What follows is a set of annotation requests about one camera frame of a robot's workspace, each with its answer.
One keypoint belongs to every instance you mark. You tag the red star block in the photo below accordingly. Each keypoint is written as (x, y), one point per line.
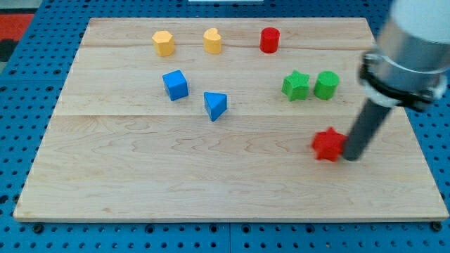
(328, 144)

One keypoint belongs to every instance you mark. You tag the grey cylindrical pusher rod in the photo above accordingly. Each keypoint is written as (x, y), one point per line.
(366, 125)

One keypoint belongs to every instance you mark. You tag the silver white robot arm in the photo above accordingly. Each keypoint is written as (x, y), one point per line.
(408, 63)

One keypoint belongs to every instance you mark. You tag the green star block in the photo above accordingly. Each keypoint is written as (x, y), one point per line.
(296, 86)

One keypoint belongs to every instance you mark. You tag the blue triangle block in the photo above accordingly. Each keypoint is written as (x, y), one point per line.
(215, 104)

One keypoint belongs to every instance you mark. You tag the light wooden board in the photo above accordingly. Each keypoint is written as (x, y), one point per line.
(118, 150)

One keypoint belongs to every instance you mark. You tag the blue cube block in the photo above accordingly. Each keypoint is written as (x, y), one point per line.
(176, 85)

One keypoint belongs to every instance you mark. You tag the yellow heart block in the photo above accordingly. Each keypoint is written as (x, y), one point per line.
(212, 41)

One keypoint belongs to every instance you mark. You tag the red cylinder block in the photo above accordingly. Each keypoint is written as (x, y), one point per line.
(269, 39)

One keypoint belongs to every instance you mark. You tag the yellow hexagon block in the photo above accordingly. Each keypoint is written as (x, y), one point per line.
(163, 42)

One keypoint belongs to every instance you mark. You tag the green cylinder block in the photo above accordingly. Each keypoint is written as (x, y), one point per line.
(326, 85)

